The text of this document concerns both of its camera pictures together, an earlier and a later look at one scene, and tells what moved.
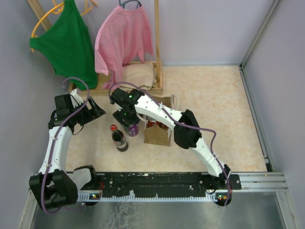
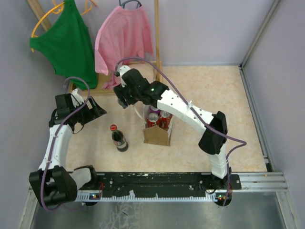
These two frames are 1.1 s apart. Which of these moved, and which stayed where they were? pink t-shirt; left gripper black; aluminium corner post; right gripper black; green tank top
Moved: right gripper black
Stayed: left gripper black; green tank top; aluminium corner post; pink t-shirt
